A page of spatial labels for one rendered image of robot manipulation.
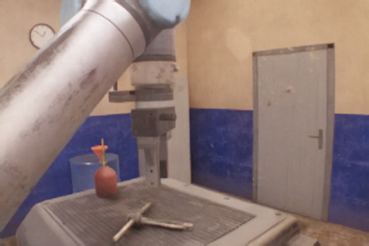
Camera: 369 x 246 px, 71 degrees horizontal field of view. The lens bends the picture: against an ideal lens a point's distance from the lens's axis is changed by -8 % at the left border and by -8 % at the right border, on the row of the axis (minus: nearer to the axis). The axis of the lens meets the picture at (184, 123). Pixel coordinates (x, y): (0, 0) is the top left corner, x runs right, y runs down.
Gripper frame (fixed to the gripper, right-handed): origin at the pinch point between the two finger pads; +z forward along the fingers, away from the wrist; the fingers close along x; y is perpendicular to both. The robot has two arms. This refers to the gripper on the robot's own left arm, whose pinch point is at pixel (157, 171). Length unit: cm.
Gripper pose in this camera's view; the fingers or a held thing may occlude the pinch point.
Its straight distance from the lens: 57.8
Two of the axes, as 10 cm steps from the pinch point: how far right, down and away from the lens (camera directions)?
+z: 0.3, 9.9, 1.1
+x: 2.2, -1.1, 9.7
